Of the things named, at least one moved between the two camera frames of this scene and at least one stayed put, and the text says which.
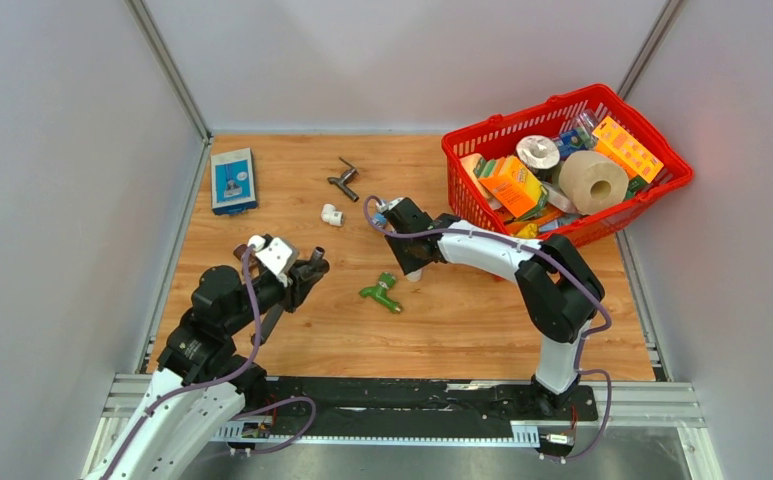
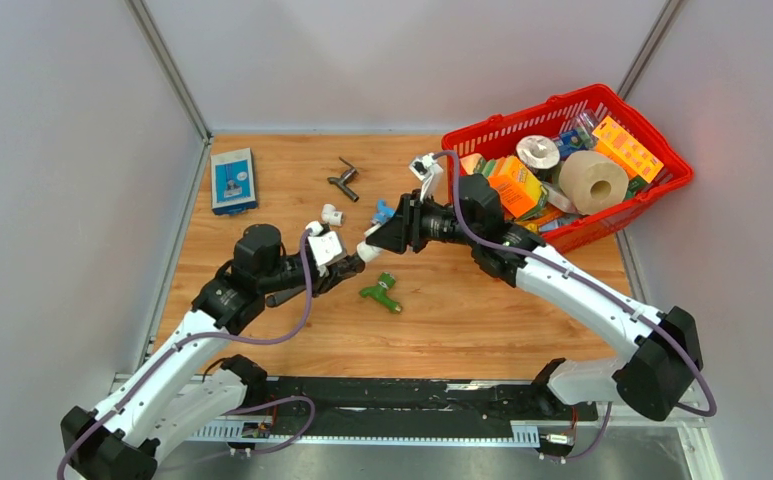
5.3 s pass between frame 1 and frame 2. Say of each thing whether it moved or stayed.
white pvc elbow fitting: stayed
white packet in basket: stayed
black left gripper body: moved
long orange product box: stayed
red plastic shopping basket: stayed
